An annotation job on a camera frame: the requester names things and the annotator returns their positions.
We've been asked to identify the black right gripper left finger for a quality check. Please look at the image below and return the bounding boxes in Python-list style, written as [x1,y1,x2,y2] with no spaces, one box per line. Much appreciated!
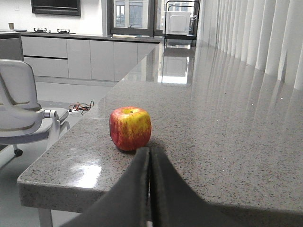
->
[62,147,150,227]

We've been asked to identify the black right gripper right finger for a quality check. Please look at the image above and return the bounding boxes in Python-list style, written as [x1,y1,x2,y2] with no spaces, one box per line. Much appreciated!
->
[150,146,237,227]

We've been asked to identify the red yellow apple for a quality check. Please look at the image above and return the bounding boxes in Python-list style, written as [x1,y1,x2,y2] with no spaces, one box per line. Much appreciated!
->
[109,106,152,151]

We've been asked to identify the white office chair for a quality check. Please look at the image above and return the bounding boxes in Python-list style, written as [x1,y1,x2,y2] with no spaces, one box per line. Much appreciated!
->
[0,59,70,157]

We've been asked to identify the grey kitchen base cabinets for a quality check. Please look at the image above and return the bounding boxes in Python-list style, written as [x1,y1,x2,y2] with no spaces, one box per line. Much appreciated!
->
[21,36,157,82]

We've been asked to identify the black metal rack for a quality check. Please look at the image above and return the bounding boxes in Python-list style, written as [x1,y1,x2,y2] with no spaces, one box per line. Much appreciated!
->
[163,0,200,47]

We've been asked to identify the white box appliance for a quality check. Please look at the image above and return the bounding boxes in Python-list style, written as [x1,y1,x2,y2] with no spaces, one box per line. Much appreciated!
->
[165,11,190,35]

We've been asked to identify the dark framed window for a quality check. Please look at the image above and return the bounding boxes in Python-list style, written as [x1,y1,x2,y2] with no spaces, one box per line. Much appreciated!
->
[102,0,166,37]

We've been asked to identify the white vertical blinds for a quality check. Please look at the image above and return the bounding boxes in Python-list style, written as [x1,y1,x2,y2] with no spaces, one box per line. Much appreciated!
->
[198,0,303,90]

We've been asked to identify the black gas stove top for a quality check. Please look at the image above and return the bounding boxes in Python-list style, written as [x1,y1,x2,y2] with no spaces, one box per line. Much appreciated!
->
[30,28,75,35]

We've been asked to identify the black range hood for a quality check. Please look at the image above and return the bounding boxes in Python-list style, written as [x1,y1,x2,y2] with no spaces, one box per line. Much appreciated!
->
[31,0,81,17]

